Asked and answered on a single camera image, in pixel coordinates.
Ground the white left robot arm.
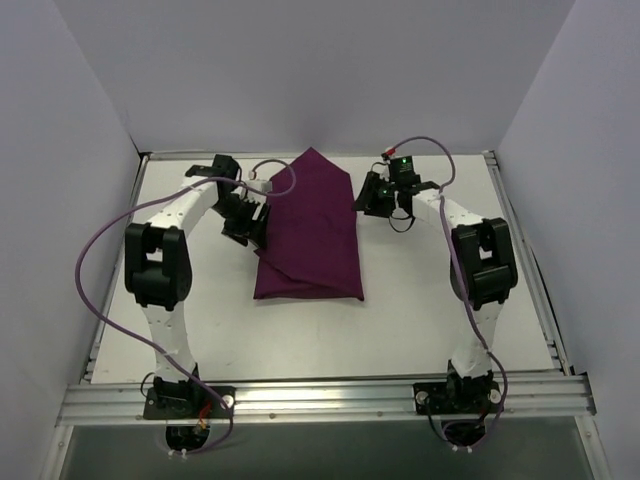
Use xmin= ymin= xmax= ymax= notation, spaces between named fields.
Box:
xmin=124 ymin=154 xmax=271 ymax=419

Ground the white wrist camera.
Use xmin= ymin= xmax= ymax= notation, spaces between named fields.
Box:
xmin=381 ymin=147 xmax=397 ymax=182
xmin=245 ymin=170 xmax=273 ymax=196

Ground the aluminium right rail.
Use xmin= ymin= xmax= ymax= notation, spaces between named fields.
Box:
xmin=482 ymin=151 xmax=576 ymax=376

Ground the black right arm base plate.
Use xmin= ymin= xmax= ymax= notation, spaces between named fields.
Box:
xmin=412 ymin=382 xmax=502 ymax=416

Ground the purple surgical cloth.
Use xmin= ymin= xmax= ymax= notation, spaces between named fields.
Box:
xmin=253 ymin=148 xmax=364 ymax=301

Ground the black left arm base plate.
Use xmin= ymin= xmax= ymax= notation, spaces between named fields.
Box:
xmin=142 ymin=388 xmax=230 ymax=421

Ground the aluminium rail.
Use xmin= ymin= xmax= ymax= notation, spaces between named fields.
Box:
xmin=57 ymin=370 xmax=596 ymax=426
xmin=482 ymin=151 xmax=576 ymax=376

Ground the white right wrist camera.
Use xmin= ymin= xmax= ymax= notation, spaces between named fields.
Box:
xmin=381 ymin=147 xmax=397 ymax=182

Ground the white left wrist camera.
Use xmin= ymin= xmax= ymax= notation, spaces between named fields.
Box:
xmin=245 ymin=170 xmax=273 ymax=196

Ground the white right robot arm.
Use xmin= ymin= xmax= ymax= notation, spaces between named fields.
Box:
xmin=352 ymin=153 xmax=518 ymax=413

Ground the aluminium front rail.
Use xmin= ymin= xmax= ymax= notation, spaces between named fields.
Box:
xmin=57 ymin=370 xmax=596 ymax=426

